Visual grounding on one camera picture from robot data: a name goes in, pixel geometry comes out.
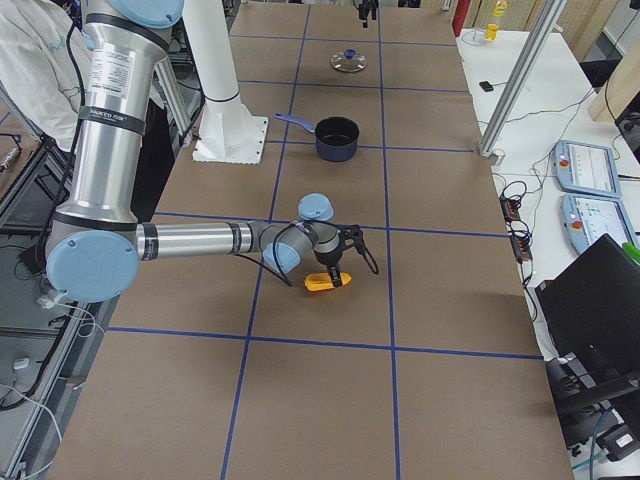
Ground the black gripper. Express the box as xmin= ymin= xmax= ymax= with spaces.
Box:
xmin=358 ymin=0 xmax=373 ymax=28
xmin=314 ymin=247 xmax=343 ymax=288

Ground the yellow toy corn cob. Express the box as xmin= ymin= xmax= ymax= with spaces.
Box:
xmin=304 ymin=272 xmax=352 ymax=292

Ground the glass pot lid blue knob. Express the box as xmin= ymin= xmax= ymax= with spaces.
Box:
xmin=330 ymin=48 xmax=367 ymax=73

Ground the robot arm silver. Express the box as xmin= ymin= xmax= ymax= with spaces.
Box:
xmin=45 ymin=1 xmax=347 ymax=303

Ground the dark blue saucepan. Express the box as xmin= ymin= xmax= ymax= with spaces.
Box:
xmin=273 ymin=112 xmax=360 ymax=162

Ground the yellow bottle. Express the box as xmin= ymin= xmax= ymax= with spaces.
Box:
xmin=484 ymin=23 xmax=499 ymax=42

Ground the small black square pad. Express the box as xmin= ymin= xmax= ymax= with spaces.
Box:
xmin=479 ymin=81 xmax=494 ymax=92

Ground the near teach pendant tablet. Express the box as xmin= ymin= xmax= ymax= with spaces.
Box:
xmin=561 ymin=193 xmax=639 ymax=254

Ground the teach pendant tablet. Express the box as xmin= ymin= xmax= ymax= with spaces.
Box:
xmin=561 ymin=193 xmax=639 ymax=254
xmin=552 ymin=140 xmax=622 ymax=199

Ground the black laptop computer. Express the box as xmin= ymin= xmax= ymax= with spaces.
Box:
xmin=534 ymin=233 xmax=640 ymax=371

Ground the far teach pendant tablet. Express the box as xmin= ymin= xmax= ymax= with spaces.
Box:
xmin=552 ymin=140 xmax=622 ymax=199

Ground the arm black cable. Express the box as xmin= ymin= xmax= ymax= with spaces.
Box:
xmin=234 ymin=222 xmax=380 ymax=289

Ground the white pedestal column base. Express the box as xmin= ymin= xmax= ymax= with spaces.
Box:
xmin=182 ymin=0 xmax=268 ymax=165

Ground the aluminium frame post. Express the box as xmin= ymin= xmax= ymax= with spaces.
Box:
xmin=478 ymin=0 xmax=567 ymax=166

